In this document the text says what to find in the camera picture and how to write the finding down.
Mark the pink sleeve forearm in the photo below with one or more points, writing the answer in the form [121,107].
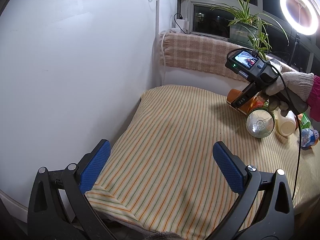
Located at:
[313,100]

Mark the potted spider plant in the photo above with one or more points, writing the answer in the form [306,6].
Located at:
[253,26]

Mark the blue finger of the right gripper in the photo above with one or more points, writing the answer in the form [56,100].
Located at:
[249,92]

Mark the striped yellow table cloth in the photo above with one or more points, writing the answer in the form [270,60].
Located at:
[161,175]

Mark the orange paper cup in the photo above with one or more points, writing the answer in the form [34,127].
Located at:
[235,95]

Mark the green label plastic cup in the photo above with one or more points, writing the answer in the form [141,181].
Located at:
[259,121]

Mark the white power adapter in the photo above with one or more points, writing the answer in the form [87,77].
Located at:
[183,24]

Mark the plaid beige sill cloth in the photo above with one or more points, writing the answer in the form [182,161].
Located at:
[198,53]

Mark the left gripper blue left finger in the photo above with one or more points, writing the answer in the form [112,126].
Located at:
[58,207]

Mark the grey fuzzy fabric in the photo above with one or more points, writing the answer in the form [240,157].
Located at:
[164,236]

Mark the ring light on tripod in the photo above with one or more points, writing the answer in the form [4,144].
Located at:
[302,17]

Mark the right gloved hand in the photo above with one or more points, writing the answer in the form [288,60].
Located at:
[299,83]

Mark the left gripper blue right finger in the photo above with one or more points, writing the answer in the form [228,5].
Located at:
[263,208]

